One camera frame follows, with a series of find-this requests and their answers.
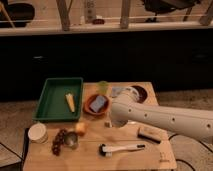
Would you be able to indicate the silver fork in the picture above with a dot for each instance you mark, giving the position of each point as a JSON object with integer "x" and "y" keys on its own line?
{"x": 108, "y": 124}

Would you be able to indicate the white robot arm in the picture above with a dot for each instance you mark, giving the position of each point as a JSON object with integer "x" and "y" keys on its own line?
{"x": 193, "y": 123}

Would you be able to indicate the green plastic cup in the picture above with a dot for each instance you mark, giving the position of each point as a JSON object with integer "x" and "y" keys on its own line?
{"x": 102, "y": 87}

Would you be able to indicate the small metal cup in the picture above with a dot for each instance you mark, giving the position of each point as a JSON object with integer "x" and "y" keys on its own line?
{"x": 71, "y": 140}

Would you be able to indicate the grey folded cloth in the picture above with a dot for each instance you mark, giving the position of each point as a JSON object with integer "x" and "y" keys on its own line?
{"x": 116, "y": 91}

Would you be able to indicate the blue sponge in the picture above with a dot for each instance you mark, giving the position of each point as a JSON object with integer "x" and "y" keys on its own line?
{"x": 98, "y": 103}

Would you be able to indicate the dark red bowl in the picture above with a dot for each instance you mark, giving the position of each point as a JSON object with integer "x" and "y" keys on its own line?
{"x": 142, "y": 93}

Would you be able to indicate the yellow corn piece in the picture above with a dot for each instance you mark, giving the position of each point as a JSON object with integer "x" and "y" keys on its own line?
{"x": 70, "y": 101}

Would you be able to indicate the green plastic tray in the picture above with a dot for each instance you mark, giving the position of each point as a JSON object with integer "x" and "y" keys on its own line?
{"x": 53, "y": 106}

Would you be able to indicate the wooden block brush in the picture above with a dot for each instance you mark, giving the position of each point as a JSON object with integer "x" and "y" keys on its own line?
{"x": 149, "y": 134}

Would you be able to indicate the red grape bunch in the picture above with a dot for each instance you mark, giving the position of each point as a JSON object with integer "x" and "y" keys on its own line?
{"x": 58, "y": 142}

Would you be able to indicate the black office chair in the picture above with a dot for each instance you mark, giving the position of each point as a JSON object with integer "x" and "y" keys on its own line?
{"x": 168, "y": 6}

